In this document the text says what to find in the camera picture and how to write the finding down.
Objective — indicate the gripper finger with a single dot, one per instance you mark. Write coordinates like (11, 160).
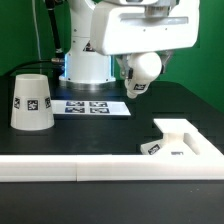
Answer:
(126, 72)
(166, 56)

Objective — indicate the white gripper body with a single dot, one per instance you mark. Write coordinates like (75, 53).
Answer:
(135, 26)

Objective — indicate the white lamp bulb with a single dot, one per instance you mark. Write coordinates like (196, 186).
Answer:
(144, 69)

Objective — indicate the white lamp base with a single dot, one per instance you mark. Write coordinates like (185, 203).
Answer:
(173, 141)

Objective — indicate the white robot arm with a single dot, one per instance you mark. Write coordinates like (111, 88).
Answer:
(85, 67)

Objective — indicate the white lamp shade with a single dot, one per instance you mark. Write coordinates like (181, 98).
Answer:
(31, 110)

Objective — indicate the white tag sheet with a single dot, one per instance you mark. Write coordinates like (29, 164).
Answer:
(101, 108)

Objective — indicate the white L-shaped fence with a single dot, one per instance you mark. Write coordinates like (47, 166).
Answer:
(206, 164)

